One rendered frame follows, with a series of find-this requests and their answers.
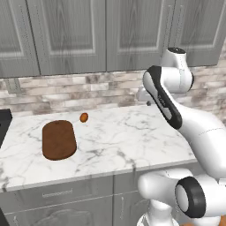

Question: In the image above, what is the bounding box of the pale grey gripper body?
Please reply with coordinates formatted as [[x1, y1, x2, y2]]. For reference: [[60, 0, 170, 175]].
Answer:
[[135, 85, 154, 107]]

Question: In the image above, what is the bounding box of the narrow grey drawer front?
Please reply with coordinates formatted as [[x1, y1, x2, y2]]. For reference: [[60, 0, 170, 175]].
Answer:
[[112, 169, 154, 196]]

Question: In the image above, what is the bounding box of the brown oval cutting board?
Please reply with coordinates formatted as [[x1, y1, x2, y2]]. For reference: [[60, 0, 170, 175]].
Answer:
[[41, 119, 78, 162]]

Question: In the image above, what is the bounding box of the wide grey drawer front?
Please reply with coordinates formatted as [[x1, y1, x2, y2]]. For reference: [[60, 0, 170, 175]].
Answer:
[[0, 175, 115, 215]]

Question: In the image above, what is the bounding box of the small brown egg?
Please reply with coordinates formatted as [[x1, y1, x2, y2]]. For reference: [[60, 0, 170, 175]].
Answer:
[[79, 112, 89, 124]]

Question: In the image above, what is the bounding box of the grey base cupboard door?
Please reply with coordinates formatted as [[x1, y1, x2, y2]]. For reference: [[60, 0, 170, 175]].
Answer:
[[112, 190, 153, 226], [4, 194, 115, 226]]

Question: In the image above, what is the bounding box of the black hob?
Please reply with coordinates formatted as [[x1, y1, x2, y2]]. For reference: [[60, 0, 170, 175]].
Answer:
[[0, 109, 13, 148]]

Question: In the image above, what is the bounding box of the grey wall cupboard door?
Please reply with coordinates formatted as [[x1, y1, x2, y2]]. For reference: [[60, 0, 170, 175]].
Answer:
[[105, 0, 175, 72], [26, 0, 108, 76], [169, 0, 226, 67], [0, 0, 41, 79]]

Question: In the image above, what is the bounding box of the grey drawer handle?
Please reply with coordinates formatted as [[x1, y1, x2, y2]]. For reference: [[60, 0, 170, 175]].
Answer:
[[41, 189, 74, 199]]

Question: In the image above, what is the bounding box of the grey wall socket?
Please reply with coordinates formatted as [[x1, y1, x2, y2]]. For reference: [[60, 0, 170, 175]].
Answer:
[[5, 78, 22, 94]]

